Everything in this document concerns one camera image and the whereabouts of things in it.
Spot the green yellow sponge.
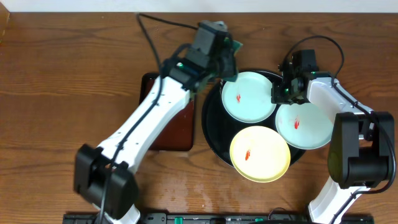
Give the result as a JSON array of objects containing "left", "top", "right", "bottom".
[{"left": 223, "top": 40, "right": 243, "bottom": 82}]

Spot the pale green plate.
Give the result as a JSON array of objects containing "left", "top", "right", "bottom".
[
  {"left": 275, "top": 103, "right": 333, "bottom": 150},
  {"left": 221, "top": 72, "right": 276, "bottom": 123}
]

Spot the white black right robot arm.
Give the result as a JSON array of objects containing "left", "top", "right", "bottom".
[{"left": 271, "top": 71, "right": 397, "bottom": 223}]

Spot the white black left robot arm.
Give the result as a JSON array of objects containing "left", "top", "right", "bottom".
[{"left": 73, "top": 35, "right": 242, "bottom": 223}]

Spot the round black tray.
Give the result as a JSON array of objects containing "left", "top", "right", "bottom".
[{"left": 201, "top": 68, "right": 307, "bottom": 169}]

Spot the rectangular red-brown tray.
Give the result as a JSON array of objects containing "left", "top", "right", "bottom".
[{"left": 138, "top": 72, "right": 197, "bottom": 152}]

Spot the yellow plate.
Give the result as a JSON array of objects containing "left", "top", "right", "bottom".
[{"left": 229, "top": 126, "right": 290, "bottom": 183}]

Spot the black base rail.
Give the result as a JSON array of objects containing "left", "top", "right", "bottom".
[{"left": 62, "top": 213, "right": 375, "bottom": 224}]

